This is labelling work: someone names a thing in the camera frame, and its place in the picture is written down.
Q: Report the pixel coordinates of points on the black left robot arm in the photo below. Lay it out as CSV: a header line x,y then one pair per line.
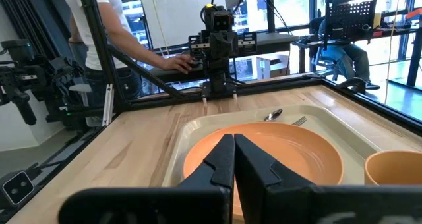
x,y
219,79

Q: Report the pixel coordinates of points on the black perforated panel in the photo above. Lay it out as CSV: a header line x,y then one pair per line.
x,y
349,18

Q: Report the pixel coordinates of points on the whiteboard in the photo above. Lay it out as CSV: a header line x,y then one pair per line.
x,y
178,13

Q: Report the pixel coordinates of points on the person's hand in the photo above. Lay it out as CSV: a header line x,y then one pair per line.
x,y
178,64

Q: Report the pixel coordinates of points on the beige plastic tray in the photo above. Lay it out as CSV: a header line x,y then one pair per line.
x,y
346,135

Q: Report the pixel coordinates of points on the dark desk top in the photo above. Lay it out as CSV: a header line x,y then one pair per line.
x,y
171,76

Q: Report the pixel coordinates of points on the person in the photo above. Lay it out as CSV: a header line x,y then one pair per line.
x,y
99,26
346,57

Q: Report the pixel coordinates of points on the orange cup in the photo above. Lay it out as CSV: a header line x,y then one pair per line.
x,y
395,168

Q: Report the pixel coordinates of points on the white frame bracket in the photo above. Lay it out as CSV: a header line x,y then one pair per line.
x,y
108,105

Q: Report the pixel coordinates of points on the grey desk top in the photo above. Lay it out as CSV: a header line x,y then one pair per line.
x,y
273,39

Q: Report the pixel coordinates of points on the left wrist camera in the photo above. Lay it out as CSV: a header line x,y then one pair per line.
x,y
221,21

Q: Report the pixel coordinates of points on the silver metal spoon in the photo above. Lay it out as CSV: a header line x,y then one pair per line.
x,y
273,116

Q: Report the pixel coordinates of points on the black table-level camera box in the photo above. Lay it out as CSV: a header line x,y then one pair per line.
x,y
16,188

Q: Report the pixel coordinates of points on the cardboard box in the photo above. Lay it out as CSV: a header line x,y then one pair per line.
x,y
273,66

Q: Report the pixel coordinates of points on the office chair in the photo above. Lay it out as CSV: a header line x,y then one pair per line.
x,y
324,64

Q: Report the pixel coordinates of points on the black folded panels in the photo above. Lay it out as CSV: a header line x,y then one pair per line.
x,y
36,19

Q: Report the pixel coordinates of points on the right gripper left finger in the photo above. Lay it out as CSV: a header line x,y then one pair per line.
x,y
148,206

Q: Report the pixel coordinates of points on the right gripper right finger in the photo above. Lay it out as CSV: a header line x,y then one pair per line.
x,y
296,206

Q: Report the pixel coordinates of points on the orange plate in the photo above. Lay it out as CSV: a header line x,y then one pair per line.
x,y
296,151

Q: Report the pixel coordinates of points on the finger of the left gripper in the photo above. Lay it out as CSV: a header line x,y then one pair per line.
x,y
205,85
234,85

